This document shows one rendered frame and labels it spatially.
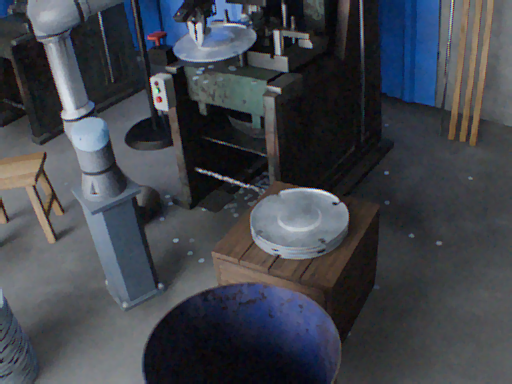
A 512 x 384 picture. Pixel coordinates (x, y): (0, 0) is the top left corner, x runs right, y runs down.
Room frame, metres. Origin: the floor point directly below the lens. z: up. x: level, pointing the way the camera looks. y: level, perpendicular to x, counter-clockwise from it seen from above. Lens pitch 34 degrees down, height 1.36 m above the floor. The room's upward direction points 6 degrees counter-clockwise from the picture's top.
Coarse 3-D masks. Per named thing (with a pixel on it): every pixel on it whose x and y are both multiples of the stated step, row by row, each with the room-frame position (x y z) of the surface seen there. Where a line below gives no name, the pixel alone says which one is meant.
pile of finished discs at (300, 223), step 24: (288, 192) 1.41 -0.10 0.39; (312, 192) 1.40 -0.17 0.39; (264, 216) 1.30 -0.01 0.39; (288, 216) 1.28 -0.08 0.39; (312, 216) 1.27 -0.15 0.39; (336, 216) 1.26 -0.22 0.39; (264, 240) 1.18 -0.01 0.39; (288, 240) 1.18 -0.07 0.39; (312, 240) 1.17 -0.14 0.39; (336, 240) 1.16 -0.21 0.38
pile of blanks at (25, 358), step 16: (0, 320) 1.03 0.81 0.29; (16, 320) 1.12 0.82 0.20; (0, 336) 1.00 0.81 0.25; (16, 336) 1.06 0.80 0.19; (0, 352) 0.98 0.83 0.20; (16, 352) 1.03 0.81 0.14; (32, 352) 1.11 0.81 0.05; (0, 368) 0.96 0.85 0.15; (16, 368) 1.00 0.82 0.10; (32, 368) 1.05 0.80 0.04
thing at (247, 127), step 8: (232, 112) 2.08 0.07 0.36; (240, 112) 2.11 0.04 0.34; (232, 120) 1.94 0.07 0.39; (240, 120) 2.07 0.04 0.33; (248, 120) 2.09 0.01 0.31; (240, 128) 1.92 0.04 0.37; (248, 128) 1.89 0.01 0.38; (256, 128) 1.87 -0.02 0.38; (264, 128) 1.87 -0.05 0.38; (256, 136) 1.92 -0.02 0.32; (264, 136) 1.90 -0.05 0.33
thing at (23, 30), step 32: (0, 32) 3.08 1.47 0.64; (32, 32) 2.94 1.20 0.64; (96, 32) 3.22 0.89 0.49; (128, 32) 3.41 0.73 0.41; (0, 64) 3.08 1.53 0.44; (32, 64) 2.86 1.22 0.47; (96, 64) 3.20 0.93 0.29; (128, 64) 3.38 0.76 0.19; (0, 96) 3.12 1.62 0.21; (32, 96) 2.82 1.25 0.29; (96, 96) 3.15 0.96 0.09; (128, 96) 3.26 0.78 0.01; (32, 128) 2.80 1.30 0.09; (64, 128) 2.87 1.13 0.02
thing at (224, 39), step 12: (228, 24) 1.93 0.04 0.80; (216, 36) 1.83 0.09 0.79; (228, 36) 1.81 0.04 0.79; (240, 36) 1.81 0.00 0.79; (252, 36) 1.80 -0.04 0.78; (180, 48) 1.78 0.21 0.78; (192, 48) 1.77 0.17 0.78; (204, 48) 1.74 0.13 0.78; (216, 48) 1.73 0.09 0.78; (228, 48) 1.73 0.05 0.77; (240, 48) 1.71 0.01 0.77; (192, 60) 1.67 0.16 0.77; (204, 60) 1.65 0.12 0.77
